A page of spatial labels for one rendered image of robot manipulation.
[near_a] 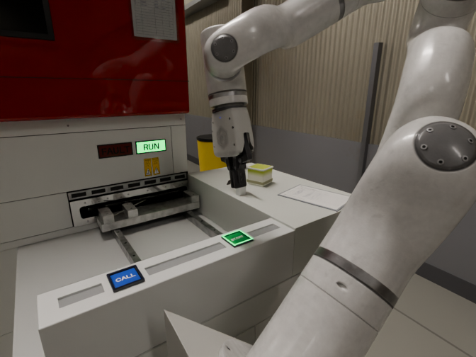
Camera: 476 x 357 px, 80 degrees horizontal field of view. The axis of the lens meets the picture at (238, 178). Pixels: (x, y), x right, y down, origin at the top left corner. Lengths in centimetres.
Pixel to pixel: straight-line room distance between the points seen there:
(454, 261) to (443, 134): 207
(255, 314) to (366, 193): 49
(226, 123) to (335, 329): 41
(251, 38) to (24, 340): 73
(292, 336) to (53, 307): 39
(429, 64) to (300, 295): 41
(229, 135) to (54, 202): 72
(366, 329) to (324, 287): 7
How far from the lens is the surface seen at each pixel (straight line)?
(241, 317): 77
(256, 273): 72
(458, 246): 240
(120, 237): 101
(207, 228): 101
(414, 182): 39
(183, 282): 61
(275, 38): 58
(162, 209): 111
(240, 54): 55
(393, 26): 252
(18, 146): 109
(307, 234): 80
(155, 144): 115
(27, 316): 85
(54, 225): 116
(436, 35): 61
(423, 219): 41
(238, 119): 59
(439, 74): 56
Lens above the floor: 130
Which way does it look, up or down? 17 degrees down
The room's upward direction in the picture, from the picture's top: straight up
